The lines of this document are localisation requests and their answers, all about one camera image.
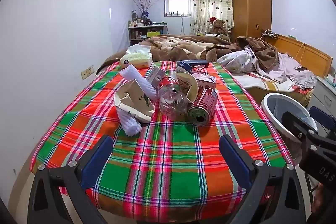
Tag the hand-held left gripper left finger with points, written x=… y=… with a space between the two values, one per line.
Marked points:
x=97 y=161

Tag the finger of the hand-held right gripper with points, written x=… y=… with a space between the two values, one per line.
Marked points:
x=296 y=124
x=321 y=116

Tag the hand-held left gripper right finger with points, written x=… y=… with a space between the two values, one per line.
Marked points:
x=233 y=161

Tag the white round trash bin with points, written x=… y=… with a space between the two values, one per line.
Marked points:
x=288 y=106

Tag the white foam net sleeve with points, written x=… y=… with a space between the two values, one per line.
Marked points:
x=130 y=125
x=139 y=79

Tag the red drink can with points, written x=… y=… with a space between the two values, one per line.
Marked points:
x=204 y=106

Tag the pink white drink carton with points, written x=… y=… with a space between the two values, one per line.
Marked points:
x=207 y=82

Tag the clear plastic bottle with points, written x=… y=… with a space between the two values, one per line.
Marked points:
x=173 y=100

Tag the printed paper cup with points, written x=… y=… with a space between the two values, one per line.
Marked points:
x=185 y=83

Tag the small grey white box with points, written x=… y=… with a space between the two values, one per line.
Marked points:
x=156 y=75

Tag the small blue white box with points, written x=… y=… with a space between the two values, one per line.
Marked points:
x=183 y=65

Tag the grey drawer cabinet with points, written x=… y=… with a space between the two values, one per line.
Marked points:
x=325 y=98

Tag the stack of small boxes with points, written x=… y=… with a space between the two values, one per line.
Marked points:
x=331 y=79

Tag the bed with floral sheet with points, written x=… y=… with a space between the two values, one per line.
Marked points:
x=262 y=82

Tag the pale floral quilt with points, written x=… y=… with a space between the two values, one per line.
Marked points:
x=286 y=66

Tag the wooden bed headboard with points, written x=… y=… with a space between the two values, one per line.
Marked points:
x=309 y=53

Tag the red green plaid cloth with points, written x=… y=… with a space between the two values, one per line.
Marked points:
x=170 y=140

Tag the white power strip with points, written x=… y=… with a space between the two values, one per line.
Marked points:
x=270 y=34

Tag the dark blue glasses case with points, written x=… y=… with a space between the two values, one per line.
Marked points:
x=199 y=63

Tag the soft tissue pack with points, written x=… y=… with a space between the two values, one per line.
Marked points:
x=136 y=60

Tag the brown fleece blanket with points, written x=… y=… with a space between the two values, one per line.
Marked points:
x=183 y=47

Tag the brown teddy bear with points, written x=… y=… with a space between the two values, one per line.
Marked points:
x=218 y=27

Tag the wooden wardrobe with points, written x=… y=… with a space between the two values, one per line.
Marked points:
x=249 y=3

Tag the white storage shelf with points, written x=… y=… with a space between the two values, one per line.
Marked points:
x=139 y=35

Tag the group of toiletry bottles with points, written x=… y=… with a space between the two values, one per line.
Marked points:
x=136 y=22

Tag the dried flower branches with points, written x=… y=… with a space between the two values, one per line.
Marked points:
x=144 y=3

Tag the small window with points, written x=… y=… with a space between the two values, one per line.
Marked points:
x=178 y=5

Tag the beige wall outlet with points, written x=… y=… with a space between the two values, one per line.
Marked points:
x=88 y=72

